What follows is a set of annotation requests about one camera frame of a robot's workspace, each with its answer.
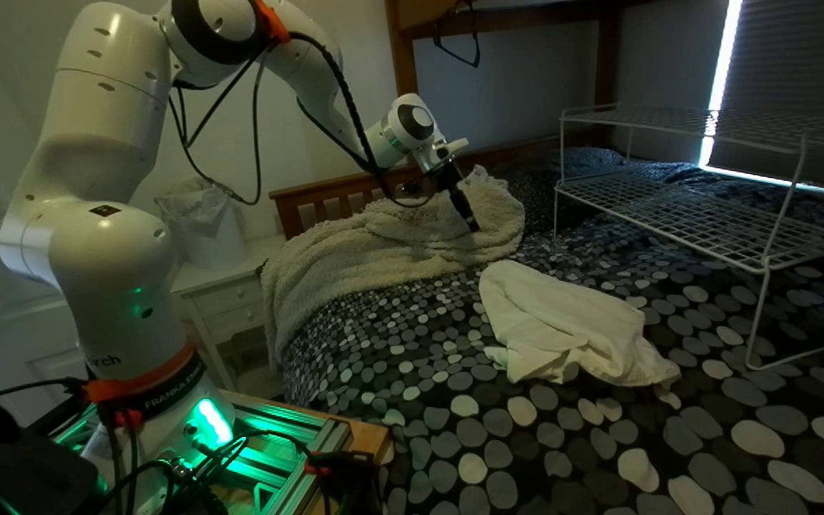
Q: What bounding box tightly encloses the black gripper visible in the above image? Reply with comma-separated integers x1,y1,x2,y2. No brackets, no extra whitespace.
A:
427,148,483,234

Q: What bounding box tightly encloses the white pillow case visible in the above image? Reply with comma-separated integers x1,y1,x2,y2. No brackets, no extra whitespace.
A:
474,258,685,392

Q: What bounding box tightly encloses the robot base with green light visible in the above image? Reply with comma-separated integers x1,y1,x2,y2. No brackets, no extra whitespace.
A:
47,368,358,515

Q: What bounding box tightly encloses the dark blue pillow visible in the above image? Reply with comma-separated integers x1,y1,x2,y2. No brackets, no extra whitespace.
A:
560,141,712,191

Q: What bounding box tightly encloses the cream knitted blanket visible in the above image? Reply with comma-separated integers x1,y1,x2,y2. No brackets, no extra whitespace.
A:
258,161,530,387

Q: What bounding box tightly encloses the black clothes hanger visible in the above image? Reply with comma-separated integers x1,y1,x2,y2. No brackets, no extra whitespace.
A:
430,0,487,70

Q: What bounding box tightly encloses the black dotted bedspread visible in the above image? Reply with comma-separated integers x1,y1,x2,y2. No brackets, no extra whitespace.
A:
277,141,824,515

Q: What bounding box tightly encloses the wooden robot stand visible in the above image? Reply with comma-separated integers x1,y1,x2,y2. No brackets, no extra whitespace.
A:
223,387,399,515

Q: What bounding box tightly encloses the white nightstand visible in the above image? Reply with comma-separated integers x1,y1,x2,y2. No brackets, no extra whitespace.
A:
165,234,286,395

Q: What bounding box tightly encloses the grey window blind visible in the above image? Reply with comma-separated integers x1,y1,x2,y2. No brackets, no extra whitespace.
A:
695,0,824,206

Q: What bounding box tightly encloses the wooden bunk bed frame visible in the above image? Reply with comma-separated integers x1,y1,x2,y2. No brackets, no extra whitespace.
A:
265,0,626,244

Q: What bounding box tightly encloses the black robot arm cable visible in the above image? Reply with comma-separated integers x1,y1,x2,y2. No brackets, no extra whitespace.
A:
164,26,437,212

